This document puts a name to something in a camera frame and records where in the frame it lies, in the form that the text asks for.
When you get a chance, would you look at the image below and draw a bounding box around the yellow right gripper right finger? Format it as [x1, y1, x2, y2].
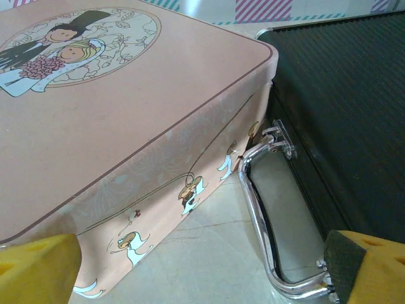
[323, 230, 405, 304]

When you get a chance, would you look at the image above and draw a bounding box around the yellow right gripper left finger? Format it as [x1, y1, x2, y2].
[0, 233, 82, 304]

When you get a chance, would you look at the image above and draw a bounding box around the black ribbed carrying case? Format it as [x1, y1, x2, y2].
[255, 9, 405, 241]

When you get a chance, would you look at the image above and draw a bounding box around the pink wedding cartoon tin box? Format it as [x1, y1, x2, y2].
[0, 0, 280, 300]

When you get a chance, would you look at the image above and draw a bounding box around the colourful plaid backdrop cloth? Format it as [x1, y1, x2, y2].
[9, 0, 405, 26]

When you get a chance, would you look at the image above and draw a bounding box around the chrome case handle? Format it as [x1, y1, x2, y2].
[237, 118, 341, 301]

